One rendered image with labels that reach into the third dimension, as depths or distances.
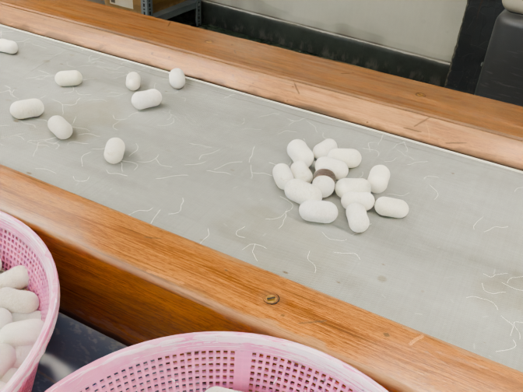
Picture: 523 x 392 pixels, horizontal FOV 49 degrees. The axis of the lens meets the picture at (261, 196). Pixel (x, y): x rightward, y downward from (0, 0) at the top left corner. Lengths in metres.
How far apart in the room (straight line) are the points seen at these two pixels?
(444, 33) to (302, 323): 2.37
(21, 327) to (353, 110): 0.44
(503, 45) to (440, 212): 0.90
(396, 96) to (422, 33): 2.01
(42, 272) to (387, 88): 0.47
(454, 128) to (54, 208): 0.43
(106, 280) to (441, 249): 0.28
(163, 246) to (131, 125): 0.25
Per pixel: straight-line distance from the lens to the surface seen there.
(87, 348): 0.51
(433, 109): 0.71
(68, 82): 0.77
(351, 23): 2.85
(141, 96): 0.70
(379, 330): 0.41
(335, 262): 0.49
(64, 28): 0.93
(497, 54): 1.45
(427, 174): 0.63
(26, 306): 0.47
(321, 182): 0.55
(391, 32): 2.78
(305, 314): 0.41
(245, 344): 0.39
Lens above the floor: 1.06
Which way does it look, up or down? 35 degrees down
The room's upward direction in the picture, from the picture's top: 4 degrees clockwise
